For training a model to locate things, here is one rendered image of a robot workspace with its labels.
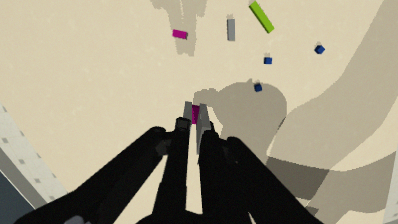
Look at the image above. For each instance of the grey rod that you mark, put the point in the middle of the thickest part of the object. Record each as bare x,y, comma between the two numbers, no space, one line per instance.
231,29

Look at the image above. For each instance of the small dark blue cube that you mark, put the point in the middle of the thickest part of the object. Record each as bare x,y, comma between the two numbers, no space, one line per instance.
267,60
258,87
319,49

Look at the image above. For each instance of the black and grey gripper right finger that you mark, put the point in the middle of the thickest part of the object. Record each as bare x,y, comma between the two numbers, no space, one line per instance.
266,198

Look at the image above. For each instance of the magenta rectangular block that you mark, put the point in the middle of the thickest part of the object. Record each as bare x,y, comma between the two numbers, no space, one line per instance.
178,33
195,112

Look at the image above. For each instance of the lime green rod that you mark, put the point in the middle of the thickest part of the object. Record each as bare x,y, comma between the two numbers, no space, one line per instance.
262,18

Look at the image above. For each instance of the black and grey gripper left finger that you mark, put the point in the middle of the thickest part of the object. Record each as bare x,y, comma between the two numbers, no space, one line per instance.
103,197

